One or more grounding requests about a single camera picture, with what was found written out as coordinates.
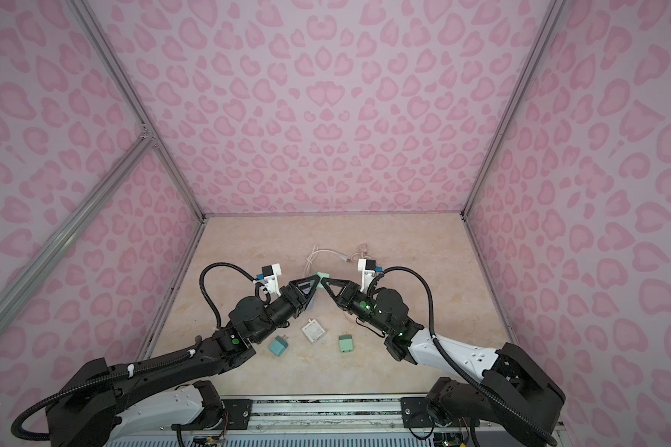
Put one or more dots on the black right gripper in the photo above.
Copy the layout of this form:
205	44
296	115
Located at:
342	295

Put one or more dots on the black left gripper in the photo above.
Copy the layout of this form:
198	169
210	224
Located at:
296	296

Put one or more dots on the green plug adapter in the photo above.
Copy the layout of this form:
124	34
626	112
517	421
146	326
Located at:
345	343
322	275

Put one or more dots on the teal plug adapter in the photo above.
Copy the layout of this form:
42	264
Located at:
278	346

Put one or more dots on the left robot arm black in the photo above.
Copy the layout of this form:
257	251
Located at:
170	391

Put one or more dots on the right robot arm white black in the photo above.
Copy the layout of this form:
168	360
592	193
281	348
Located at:
503	385

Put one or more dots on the white square plug adapter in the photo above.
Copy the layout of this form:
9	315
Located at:
313	331

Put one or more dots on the aluminium frame profile left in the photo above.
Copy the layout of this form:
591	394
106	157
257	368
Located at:
15	296

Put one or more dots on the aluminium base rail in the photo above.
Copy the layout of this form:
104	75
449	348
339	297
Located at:
329	420

